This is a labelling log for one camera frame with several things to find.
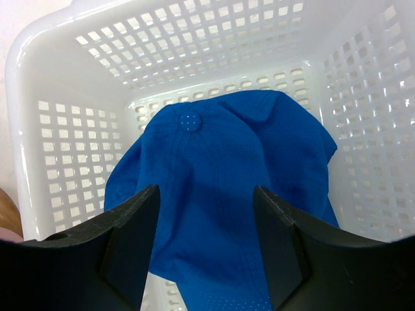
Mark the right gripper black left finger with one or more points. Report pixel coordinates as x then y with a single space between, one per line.
100 264

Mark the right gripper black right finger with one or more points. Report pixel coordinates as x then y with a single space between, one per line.
311 265

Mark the blue baseball cap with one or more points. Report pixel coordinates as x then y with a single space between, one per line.
207 157

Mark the wooden mushroom hat stand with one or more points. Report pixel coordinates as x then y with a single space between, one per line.
11 227

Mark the white plastic basket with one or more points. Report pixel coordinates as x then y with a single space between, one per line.
83 83

